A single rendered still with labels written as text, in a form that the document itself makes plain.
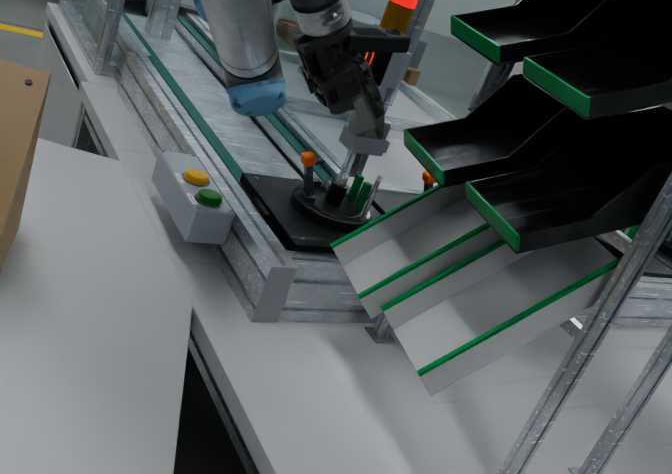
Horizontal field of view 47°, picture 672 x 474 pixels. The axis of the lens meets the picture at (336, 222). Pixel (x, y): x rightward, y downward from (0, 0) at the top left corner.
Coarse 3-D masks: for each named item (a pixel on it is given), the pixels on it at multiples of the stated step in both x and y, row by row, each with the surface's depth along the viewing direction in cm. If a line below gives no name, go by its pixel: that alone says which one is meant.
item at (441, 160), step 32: (512, 96) 106; (544, 96) 107; (416, 128) 104; (448, 128) 105; (480, 128) 107; (512, 128) 106; (544, 128) 94; (576, 128) 95; (448, 160) 99; (480, 160) 99; (512, 160) 95
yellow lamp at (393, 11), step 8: (392, 8) 138; (400, 8) 137; (408, 8) 137; (384, 16) 139; (392, 16) 138; (400, 16) 138; (408, 16) 138; (384, 24) 139; (392, 24) 138; (400, 24) 138; (408, 24) 140
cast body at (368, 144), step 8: (344, 128) 124; (384, 128) 122; (344, 136) 123; (352, 136) 122; (360, 136) 121; (368, 136) 122; (376, 136) 122; (384, 136) 123; (344, 144) 123; (352, 144) 122; (360, 144) 122; (368, 144) 123; (376, 144) 123; (384, 144) 124; (352, 152) 122; (360, 152) 123; (368, 152) 124; (376, 152) 124; (384, 152) 128
